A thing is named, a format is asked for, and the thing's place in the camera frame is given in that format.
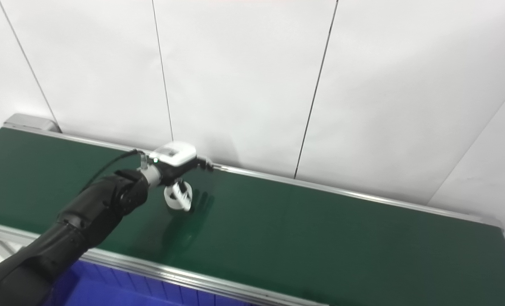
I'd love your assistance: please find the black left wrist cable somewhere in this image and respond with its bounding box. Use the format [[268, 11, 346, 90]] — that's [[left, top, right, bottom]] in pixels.
[[81, 149, 147, 193]]

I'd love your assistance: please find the green conveyor belt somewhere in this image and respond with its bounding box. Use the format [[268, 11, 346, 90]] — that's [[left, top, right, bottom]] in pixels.
[[0, 127, 505, 306], [0, 113, 505, 306]]

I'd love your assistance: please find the white plastic ring part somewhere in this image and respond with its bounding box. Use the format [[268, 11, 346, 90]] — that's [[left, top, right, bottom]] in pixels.
[[164, 181, 193, 212]]

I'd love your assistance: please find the blue plastic bin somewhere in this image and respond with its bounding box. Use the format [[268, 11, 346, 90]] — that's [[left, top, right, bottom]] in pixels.
[[42, 258, 253, 306]]

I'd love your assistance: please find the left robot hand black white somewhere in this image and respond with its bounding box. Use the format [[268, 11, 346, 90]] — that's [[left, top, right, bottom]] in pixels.
[[141, 142, 214, 212]]

